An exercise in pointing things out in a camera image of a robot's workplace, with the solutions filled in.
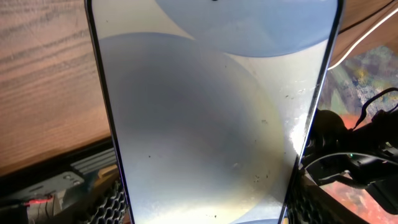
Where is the white power strip cord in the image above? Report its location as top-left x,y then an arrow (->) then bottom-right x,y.
328,7 -> 398,71

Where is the blue Galaxy smartphone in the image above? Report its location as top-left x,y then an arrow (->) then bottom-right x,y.
85,0 -> 345,224

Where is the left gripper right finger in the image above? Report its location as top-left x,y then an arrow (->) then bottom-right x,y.
287,172 -> 368,224

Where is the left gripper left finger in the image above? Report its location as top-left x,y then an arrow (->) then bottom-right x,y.
86,180 -> 127,224

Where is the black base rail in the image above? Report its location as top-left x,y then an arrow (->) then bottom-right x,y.
1,138 -> 120,223

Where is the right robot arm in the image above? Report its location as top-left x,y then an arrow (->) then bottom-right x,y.
301,87 -> 397,215

